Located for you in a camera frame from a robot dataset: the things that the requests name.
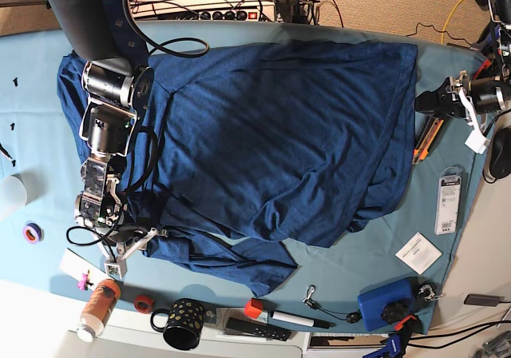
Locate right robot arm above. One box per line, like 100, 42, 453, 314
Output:
48, 0, 158, 256

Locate orange red cube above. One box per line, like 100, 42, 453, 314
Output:
244, 298, 263, 319

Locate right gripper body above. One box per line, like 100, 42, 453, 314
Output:
107, 214, 168, 257

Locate orange black clamp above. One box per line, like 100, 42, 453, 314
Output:
473, 58, 492, 80

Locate black lanyard with clip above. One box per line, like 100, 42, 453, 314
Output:
302, 284, 362, 325

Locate blue orange bottom clamp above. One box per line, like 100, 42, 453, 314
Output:
367, 314, 422, 358

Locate metal carabiner keyring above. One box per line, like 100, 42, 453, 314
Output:
417, 283, 442, 302

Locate black adapter block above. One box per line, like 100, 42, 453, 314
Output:
464, 293, 501, 307

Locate white paper sheet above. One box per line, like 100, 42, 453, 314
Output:
59, 249, 109, 286

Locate red tape roll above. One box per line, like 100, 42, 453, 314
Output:
133, 295, 154, 314

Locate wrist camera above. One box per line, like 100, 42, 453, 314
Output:
104, 260, 127, 280
465, 130, 489, 154

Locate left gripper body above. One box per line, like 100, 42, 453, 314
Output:
414, 74, 472, 119

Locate pink small toy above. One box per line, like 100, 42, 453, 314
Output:
77, 272, 94, 291

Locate white power strip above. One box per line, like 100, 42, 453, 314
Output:
149, 0, 278, 22

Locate blue box with knob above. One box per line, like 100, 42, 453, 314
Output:
357, 278, 417, 332

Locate white marker pen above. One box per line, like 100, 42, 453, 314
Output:
268, 311, 331, 329

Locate orange supplement bottle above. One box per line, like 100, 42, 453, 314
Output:
77, 279, 121, 343

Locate translucent plastic cup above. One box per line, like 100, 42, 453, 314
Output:
0, 176, 27, 221

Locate clear blister pack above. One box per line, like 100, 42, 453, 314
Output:
434, 165, 463, 236

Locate purple tape roll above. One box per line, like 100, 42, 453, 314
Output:
22, 222, 43, 244

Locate white paper card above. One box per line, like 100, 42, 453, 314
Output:
395, 233, 442, 275

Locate orange black utility knife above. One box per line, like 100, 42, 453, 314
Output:
412, 117, 445, 165

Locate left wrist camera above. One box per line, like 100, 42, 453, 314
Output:
465, 130, 489, 154

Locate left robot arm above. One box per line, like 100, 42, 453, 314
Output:
414, 0, 510, 121

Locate black computer mouse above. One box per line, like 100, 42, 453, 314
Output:
489, 126, 511, 180

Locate dark blue t-shirt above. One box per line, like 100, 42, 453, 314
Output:
55, 40, 419, 298

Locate yellow cable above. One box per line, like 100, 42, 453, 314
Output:
440, 0, 491, 46

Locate light blue table cloth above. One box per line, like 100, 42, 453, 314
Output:
1, 22, 485, 318

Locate black remote control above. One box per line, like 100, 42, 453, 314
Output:
225, 318, 291, 341

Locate black mug gold dots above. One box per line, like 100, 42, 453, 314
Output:
150, 298, 206, 351

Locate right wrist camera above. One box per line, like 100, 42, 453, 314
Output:
104, 260, 127, 280

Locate blue spring clamp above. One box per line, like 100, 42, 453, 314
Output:
469, 20, 499, 56

